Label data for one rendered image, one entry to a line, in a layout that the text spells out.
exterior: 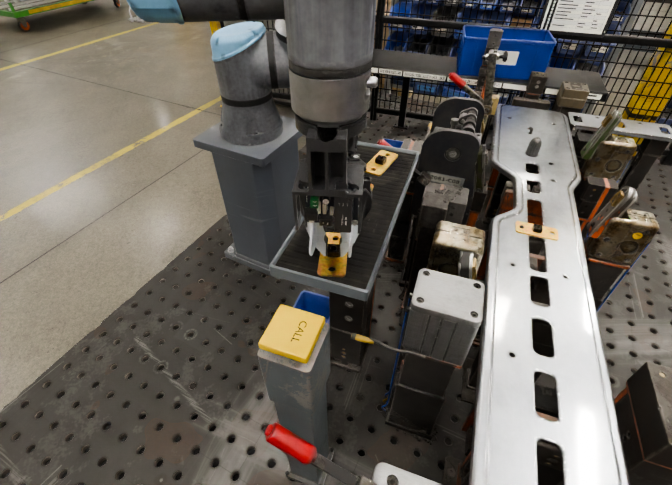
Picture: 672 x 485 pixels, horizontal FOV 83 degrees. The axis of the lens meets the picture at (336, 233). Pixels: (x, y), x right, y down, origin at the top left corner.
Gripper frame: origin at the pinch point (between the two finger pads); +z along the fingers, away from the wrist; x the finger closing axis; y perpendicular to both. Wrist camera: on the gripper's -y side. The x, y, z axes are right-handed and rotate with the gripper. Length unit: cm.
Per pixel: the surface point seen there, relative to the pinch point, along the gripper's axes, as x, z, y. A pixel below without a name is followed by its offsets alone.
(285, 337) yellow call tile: -4.4, 2.0, 13.8
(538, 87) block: 62, 14, -97
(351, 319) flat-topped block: 2.8, 28.5, -8.0
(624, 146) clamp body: 72, 14, -58
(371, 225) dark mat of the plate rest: 5.2, 2.0, -6.6
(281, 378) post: -5.0, 7.4, 16.0
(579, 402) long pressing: 35.8, 18.0, 10.9
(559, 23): 72, 0, -123
